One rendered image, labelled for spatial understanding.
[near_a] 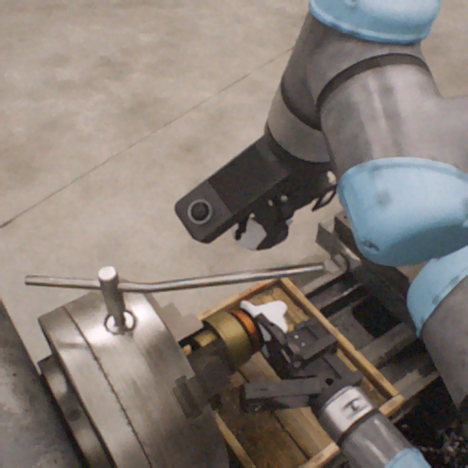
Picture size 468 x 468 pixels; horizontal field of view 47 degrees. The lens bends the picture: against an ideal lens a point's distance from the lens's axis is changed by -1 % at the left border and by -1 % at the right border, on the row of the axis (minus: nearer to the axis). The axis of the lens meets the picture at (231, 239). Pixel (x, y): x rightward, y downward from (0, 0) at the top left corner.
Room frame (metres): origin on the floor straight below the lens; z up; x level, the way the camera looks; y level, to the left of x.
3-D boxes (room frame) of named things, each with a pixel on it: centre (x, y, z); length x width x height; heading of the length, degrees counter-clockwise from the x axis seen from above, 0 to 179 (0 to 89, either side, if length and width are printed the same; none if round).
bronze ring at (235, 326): (0.45, 0.01, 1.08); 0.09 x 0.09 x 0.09; 36
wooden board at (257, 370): (0.50, -0.08, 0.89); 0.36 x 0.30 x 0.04; 34
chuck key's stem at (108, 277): (0.37, 0.13, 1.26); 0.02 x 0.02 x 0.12; 84
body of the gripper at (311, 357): (0.40, -0.12, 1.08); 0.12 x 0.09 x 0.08; 33
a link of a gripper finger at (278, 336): (0.44, -0.06, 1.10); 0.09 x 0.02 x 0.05; 33
